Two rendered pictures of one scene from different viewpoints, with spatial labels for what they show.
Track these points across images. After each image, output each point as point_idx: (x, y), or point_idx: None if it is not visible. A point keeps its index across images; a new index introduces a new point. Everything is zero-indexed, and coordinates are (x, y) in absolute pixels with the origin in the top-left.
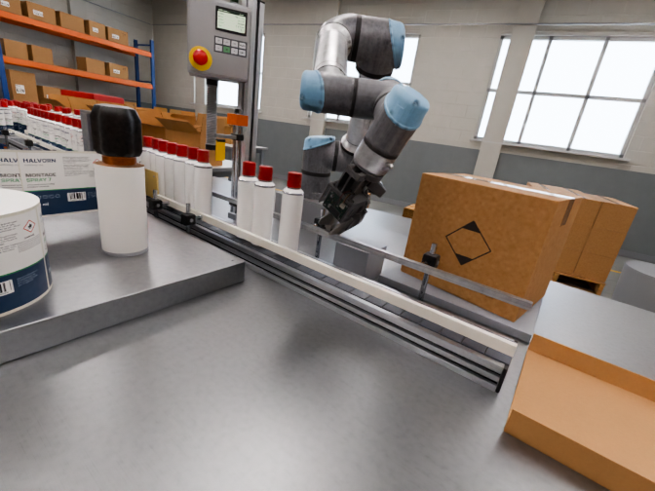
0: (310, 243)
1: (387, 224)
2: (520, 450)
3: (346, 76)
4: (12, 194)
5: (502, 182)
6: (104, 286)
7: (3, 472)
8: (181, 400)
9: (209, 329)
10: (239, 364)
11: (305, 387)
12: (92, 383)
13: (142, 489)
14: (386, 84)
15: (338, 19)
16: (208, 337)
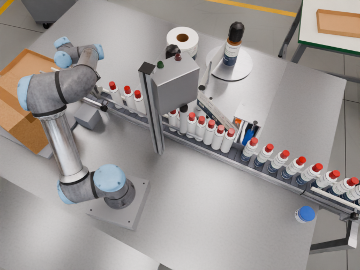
0: (115, 147)
1: (55, 227)
2: None
3: (82, 46)
4: (180, 46)
5: (1, 107)
6: None
7: (143, 43)
8: (127, 56)
9: (132, 73)
10: (120, 66)
11: (104, 65)
12: (145, 55)
13: (124, 45)
14: (65, 48)
15: (76, 67)
16: (131, 70)
